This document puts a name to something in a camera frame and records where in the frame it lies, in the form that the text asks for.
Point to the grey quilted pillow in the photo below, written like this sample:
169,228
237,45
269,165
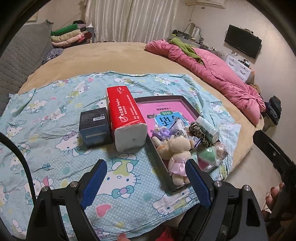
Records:
18,60

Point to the pink sponge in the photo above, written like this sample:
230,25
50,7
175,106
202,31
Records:
220,149

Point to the white drawer cabinet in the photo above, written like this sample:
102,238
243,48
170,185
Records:
238,67

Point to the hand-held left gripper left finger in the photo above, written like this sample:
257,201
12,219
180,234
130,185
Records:
93,185

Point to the green makeup sponge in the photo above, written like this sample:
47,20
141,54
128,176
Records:
207,155

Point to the green white tissue packet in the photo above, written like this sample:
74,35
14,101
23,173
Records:
207,128

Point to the stack of folded clothes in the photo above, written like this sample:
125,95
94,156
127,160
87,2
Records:
67,34

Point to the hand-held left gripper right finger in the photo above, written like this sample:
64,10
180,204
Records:
198,185

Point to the cluttered desk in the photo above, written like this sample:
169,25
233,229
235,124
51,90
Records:
185,37

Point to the black television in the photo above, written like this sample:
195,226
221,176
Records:
242,40

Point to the plush bear with pink dress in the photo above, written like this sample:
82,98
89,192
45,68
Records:
177,162

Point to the light blue printed blanket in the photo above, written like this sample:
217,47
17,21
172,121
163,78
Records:
57,104

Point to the red tissue pack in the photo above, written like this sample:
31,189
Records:
124,111

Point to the clear plastic packet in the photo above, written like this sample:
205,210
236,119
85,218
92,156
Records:
179,126

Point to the dark cardboard box tray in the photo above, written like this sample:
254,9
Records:
159,162

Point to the purple hair accessory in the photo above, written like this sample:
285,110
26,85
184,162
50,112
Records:
165,133

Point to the dark clothes pile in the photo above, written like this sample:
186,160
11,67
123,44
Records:
274,109

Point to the white curtain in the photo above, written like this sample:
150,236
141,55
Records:
138,20

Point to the person's right hand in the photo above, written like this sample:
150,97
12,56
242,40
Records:
274,197

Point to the small beige plush bear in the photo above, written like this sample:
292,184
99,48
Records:
163,147

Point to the white air conditioner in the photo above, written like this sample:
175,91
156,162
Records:
208,2

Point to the pink quilt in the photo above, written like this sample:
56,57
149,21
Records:
219,69

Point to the green cloth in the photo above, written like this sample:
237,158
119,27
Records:
185,46

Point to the dark floral cloth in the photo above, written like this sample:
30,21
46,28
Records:
52,55

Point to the dark blue box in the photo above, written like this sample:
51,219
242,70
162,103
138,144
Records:
92,125

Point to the person's red clothing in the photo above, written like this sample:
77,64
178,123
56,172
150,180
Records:
166,234

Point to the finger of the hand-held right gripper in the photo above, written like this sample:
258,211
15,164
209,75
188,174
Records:
266,146

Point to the pink book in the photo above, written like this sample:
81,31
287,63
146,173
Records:
148,111

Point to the tan round bed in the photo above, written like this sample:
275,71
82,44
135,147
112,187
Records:
115,55

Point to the leopard print scrunchie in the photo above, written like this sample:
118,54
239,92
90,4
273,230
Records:
198,133

